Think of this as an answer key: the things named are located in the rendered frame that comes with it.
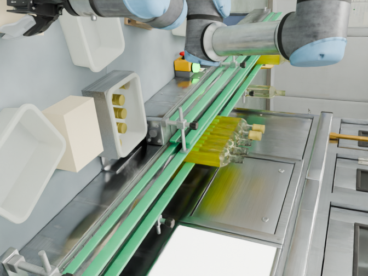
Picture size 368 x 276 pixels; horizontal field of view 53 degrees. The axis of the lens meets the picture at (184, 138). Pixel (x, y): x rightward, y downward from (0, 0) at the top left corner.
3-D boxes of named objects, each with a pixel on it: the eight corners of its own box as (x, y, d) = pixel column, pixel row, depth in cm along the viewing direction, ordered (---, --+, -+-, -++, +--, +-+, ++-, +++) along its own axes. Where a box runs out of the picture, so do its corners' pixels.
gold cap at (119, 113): (108, 109, 114) (120, 110, 113) (114, 104, 117) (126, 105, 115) (110, 120, 116) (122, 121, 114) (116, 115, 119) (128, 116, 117)
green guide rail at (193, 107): (167, 124, 127) (188, 126, 124) (166, 121, 127) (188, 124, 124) (271, 13, 265) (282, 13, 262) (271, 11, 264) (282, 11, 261)
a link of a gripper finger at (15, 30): (-19, 34, 68) (10, 3, 64) (7, 37, 74) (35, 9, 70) (-12, 49, 68) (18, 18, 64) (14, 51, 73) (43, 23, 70)
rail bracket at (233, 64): (216, 68, 171) (244, 69, 165) (215, 52, 167) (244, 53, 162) (218, 64, 174) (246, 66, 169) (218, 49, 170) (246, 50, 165)
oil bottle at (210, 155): (171, 160, 136) (228, 169, 128) (170, 147, 133) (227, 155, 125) (177, 152, 140) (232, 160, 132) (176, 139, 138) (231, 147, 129)
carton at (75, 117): (53, 167, 98) (76, 172, 95) (39, 112, 91) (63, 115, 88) (81, 147, 108) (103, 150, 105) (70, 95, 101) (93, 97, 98)
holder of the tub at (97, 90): (100, 170, 118) (121, 174, 115) (81, 90, 104) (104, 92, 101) (127, 144, 131) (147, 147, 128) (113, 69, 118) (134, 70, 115)
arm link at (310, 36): (207, 22, 125) (363, 0, 82) (203, 67, 128) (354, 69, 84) (178, 16, 118) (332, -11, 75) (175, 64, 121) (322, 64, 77)
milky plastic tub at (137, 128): (97, 157, 115) (121, 161, 112) (81, 90, 104) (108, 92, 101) (126, 131, 129) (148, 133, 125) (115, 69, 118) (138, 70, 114)
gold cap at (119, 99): (105, 96, 112) (118, 97, 111) (112, 91, 115) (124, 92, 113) (108, 106, 114) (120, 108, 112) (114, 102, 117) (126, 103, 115)
